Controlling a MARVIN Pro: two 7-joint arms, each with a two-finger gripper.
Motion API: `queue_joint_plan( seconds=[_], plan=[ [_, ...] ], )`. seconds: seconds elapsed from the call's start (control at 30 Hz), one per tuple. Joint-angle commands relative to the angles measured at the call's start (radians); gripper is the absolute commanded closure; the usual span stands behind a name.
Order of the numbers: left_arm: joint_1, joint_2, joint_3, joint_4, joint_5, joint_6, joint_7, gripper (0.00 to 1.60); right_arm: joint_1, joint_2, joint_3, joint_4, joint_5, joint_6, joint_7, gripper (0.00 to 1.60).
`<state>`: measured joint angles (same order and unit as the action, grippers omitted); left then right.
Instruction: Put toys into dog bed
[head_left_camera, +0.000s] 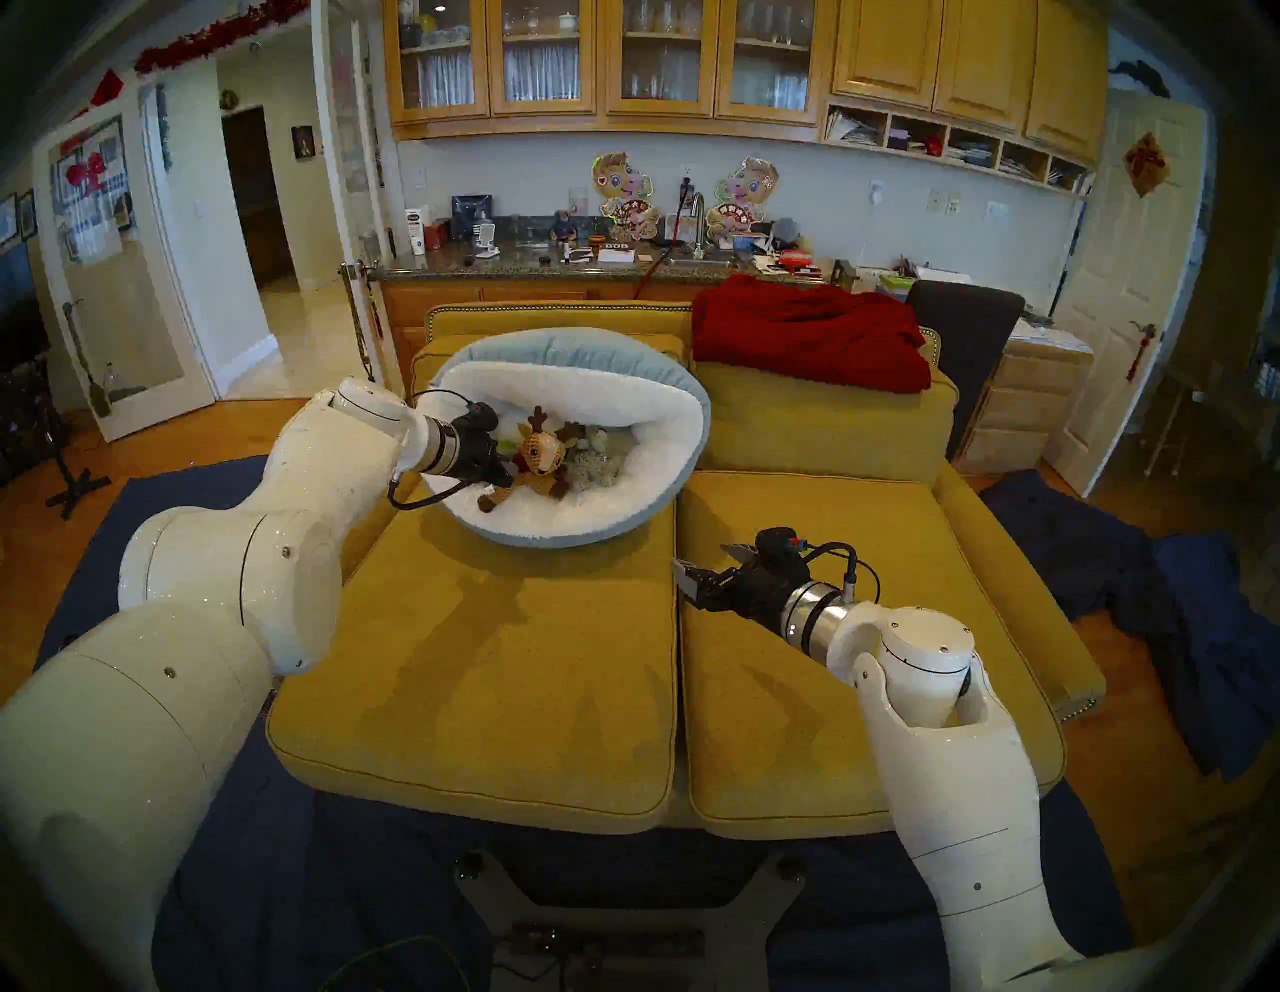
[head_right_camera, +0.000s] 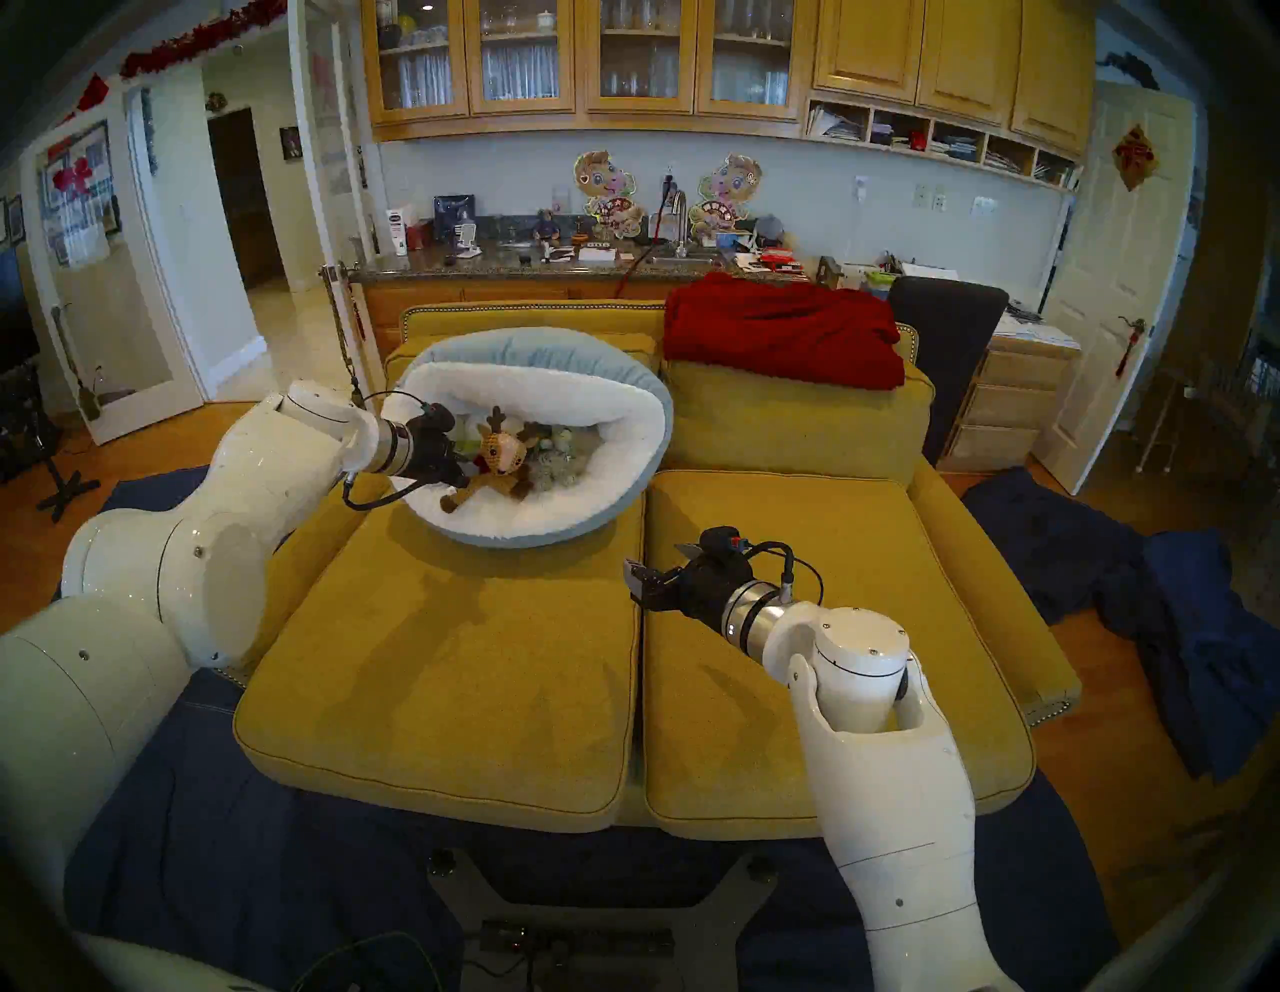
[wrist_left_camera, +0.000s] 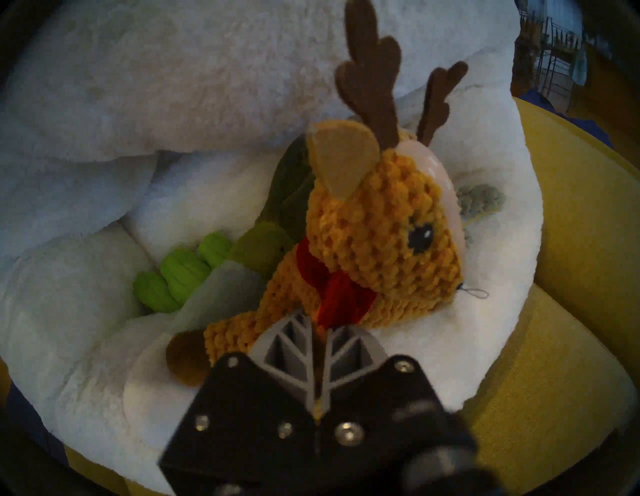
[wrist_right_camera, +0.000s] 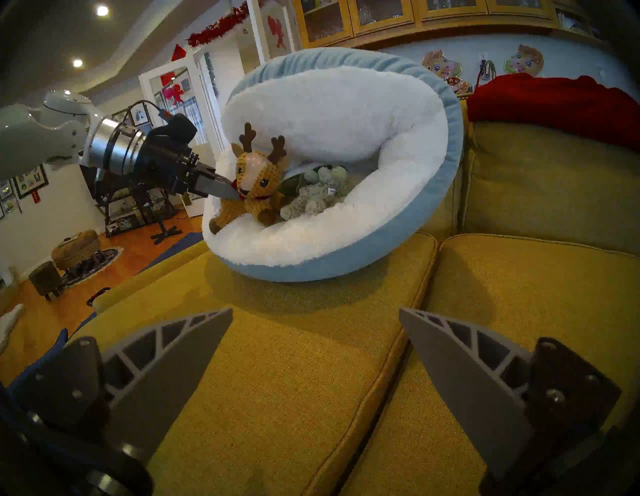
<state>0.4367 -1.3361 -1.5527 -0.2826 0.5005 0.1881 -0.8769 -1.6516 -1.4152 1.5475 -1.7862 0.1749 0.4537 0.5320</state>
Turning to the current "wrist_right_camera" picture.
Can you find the mustard yellow sofa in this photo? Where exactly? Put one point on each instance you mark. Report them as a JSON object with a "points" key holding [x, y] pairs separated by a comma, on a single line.
{"points": [[300, 400]]}

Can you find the red tinsel garland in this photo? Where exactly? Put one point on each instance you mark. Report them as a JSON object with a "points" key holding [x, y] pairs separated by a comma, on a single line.
{"points": [[220, 26]]}

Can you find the black flat television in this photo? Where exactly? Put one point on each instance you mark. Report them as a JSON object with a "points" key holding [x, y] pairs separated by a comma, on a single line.
{"points": [[100, 185]]}

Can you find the red cupid door decoration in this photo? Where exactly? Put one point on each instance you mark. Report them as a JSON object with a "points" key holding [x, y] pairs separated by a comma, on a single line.
{"points": [[277, 31]]}

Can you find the red blanket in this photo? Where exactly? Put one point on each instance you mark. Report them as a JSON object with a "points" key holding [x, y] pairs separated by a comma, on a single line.
{"points": [[550, 105]]}

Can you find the cartoon child wall decoration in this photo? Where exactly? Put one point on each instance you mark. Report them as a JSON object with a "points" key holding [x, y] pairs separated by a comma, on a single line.
{"points": [[440, 65], [524, 60]]}

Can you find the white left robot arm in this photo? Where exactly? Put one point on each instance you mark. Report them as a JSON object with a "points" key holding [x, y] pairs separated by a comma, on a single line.
{"points": [[45, 132]]}

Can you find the wooden wall cabinets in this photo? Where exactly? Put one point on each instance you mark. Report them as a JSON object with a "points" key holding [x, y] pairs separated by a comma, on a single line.
{"points": [[380, 15]]}

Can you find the orange reindeer plush toy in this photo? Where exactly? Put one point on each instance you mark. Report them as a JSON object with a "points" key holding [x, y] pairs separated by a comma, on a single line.
{"points": [[257, 180]]}

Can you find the white blue plush dog bed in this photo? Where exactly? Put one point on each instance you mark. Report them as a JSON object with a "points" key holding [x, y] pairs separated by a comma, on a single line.
{"points": [[350, 110]]}

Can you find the red heart door decoration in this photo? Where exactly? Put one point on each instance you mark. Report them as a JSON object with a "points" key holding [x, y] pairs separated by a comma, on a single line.
{"points": [[172, 93]]}

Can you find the round beige ottoman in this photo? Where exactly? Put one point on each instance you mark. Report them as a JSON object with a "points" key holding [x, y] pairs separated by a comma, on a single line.
{"points": [[77, 250]]}

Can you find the red paper triangle decoration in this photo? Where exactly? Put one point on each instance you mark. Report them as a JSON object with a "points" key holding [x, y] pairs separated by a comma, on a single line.
{"points": [[178, 53]]}

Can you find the small dark stool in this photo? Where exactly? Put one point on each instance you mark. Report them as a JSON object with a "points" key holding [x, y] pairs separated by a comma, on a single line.
{"points": [[45, 278]]}

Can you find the chrome sink faucet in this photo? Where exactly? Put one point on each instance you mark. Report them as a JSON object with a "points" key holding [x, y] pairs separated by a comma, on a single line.
{"points": [[487, 70]]}

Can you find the yellow sofa back cushion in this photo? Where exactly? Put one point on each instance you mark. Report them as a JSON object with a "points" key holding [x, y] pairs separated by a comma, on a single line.
{"points": [[447, 215], [550, 190]]}

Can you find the dark television stand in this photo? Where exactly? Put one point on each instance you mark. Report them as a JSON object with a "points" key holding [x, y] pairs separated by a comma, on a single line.
{"points": [[125, 217]]}

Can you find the framed wall picture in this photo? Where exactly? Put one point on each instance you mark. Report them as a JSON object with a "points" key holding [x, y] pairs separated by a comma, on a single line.
{"points": [[140, 114], [6, 190], [31, 182], [120, 117]]}

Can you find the yellow sofa seat cushion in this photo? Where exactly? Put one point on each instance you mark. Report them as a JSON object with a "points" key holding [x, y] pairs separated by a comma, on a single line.
{"points": [[300, 390], [550, 300]]}

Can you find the black floor stand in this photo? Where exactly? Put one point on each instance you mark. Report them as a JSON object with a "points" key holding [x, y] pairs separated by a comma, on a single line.
{"points": [[162, 233]]}

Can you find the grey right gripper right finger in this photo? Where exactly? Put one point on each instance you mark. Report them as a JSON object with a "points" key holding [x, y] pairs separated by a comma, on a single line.
{"points": [[475, 390]]}

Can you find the white glass french door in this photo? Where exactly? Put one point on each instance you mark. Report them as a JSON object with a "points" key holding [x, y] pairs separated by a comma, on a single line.
{"points": [[262, 30], [200, 100]]}

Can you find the round patterned rug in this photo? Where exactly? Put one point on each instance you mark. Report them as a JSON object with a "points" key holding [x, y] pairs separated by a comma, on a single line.
{"points": [[102, 263]]}

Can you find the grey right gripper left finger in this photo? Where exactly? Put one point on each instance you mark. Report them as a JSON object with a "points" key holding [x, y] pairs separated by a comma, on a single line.
{"points": [[160, 380]]}

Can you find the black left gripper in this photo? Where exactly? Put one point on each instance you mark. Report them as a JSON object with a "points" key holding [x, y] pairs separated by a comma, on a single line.
{"points": [[165, 165]]}

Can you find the white fuzzy floor object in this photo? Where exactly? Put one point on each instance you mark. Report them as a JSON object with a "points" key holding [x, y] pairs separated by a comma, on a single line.
{"points": [[10, 324]]}

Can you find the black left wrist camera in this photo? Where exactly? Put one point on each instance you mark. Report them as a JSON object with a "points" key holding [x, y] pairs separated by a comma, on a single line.
{"points": [[175, 129]]}

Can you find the small red metal frame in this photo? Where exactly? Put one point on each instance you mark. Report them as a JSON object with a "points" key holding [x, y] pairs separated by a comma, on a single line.
{"points": [[97, 295]]}

